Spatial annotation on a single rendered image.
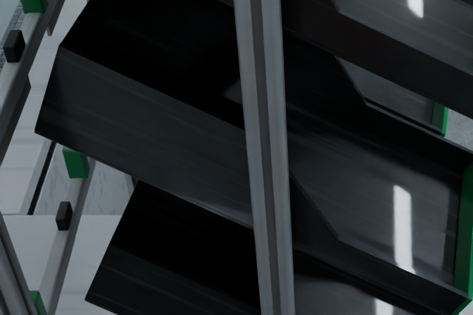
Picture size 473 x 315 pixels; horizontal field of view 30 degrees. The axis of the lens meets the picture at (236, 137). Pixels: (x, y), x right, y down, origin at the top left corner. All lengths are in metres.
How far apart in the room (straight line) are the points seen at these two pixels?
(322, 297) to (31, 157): 0.83
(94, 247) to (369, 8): 0.88
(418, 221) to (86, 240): 0.78
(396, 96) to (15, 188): 0.84
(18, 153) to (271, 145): 1.06
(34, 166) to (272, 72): 1.05
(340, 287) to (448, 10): 0.30
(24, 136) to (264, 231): 1.04
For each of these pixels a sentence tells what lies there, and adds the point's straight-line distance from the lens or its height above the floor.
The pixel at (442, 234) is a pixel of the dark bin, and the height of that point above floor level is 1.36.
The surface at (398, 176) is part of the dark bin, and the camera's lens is 0.62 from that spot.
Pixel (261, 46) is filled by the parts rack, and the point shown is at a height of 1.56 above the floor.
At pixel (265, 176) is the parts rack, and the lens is 0.47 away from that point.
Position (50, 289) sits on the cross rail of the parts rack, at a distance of 0.66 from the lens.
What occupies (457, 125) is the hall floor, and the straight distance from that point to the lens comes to 2.78.
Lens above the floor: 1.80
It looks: 41 degrees down
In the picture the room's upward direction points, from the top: 6 degrees counter-clockwise
